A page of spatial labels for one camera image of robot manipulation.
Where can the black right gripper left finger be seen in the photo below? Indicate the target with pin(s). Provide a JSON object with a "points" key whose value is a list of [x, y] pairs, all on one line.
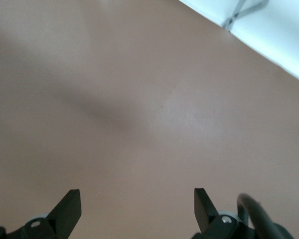
{"points": [[64, 216]]}

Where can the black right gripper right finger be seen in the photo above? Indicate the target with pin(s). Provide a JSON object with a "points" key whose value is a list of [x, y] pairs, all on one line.
{"points": [[206, 219]]}

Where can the brown table mat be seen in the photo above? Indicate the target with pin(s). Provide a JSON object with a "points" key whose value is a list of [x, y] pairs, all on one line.
{"points": [[114, 99]]}

